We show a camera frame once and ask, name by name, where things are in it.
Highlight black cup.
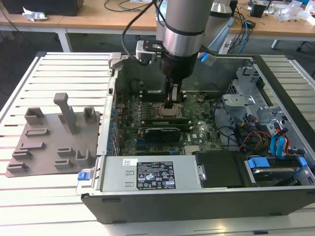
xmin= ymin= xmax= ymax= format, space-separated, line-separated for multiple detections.
xmin=250 ymin=1 xmax=266 ymax=18

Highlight black open PC case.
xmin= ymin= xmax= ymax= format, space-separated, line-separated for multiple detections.
xmin=76 ymin=50 xmax=315 ymax=224

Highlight red yellow power wire bundle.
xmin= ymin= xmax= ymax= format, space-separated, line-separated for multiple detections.
xmin=242 ymin=130 xmax=273 ymax=152

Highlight crumpled white plastic wrap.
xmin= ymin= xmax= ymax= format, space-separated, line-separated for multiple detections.
xmin=21 ymin=6 xmax=48 ymax=22

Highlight clear plastic bags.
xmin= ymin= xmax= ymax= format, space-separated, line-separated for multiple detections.
xmin=274 ymin=0 xmax=315 ymax=23

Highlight black camera cable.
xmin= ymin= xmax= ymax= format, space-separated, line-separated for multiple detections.
xmin=122 ymin=0 xmax=158 ymax=66

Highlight hard disk in blue carrier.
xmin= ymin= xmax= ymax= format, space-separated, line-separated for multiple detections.
xmin=245 ymin=156 xmax=308 ymax=189

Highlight silver CPU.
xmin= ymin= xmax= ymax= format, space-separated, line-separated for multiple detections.
xmin=161 ymin=107 xmax=182 ymax=118

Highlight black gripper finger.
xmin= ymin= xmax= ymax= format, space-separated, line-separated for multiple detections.
xmin=164 ymin=78 xmax=183 ymax=110

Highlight black wire bundle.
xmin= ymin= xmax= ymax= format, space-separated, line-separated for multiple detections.
xmin=213 ymin=98 xmax=248 ymax=151

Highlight grey power supply unit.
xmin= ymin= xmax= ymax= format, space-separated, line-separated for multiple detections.
xmin=98 ymin=154 xmax=205 ymax=195

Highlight blue flat data wire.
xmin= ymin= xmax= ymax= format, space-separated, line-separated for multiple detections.
xmin=270 ymin=136 xmax=281 ymax=159
xmin=279 ymin=127 xmax=292 ymax=158

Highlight grey parts rack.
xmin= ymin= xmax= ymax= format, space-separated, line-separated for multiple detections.
xmin=4 ymin=92 xmax=103 ymax=177

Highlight black office chair base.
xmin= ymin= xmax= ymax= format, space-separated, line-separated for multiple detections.
xmin=296 ymin=40 xmax=315 ymax=52

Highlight white power strip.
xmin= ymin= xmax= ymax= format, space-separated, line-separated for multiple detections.
xmin=219 ymin=39 xmax=233 ymax=54

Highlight blue cable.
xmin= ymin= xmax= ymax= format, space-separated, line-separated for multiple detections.
xmin=240 ymin=13 xmax=251 ymax=54

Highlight metal CPU socket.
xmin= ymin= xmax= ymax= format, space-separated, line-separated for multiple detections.
xmin=154 ymin=102 xmax=186 ymax=121

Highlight wooden desk with white legs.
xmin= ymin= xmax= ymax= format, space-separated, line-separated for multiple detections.
xmin=228 ymin=0 xmax=315 ymax=50
xmin=0 ymin=0 xmax=168 ymax=53

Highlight silver metal drive cage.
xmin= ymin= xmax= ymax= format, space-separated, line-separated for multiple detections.
xmin=221 ymin=60 xmax=291 ymax=138

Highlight black graphics card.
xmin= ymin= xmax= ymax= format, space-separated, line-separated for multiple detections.
xmin=144 ymin=126 xmax=182 ymax=143

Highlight silver chipset heatsink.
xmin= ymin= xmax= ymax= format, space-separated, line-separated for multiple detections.
xmin=184 ymin=145 xmax=200 ymax=155

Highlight black RAM slots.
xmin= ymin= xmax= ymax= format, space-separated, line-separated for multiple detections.
xmin=139 ymin=89 xmax=187 ymax=103
xmin=140 ymin=118 xmax=194 ymax=132

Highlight black plastic shroud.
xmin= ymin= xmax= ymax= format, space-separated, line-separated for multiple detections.
xmin=192 ymin=151 xmax=249 ymax=189

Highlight black computer box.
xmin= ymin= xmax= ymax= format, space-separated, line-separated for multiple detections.
xmin=4 ymin=0 xmax=84 ymax=17

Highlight green motherboard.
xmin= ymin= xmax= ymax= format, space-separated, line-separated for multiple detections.
xmin=114 ymin=90 xmax=228 ymax=157

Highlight green RAM stick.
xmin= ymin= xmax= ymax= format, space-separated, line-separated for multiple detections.
xmin=144 ymin=118 xmax=190 ymax=124

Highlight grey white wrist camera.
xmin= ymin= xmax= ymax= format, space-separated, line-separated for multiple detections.
xmin=135 ymin=40 xmax=164 ymax=65

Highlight blue plastic case latch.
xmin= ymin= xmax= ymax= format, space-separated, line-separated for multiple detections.
xmin=77 ymin=171 xmax=91 ymax=183

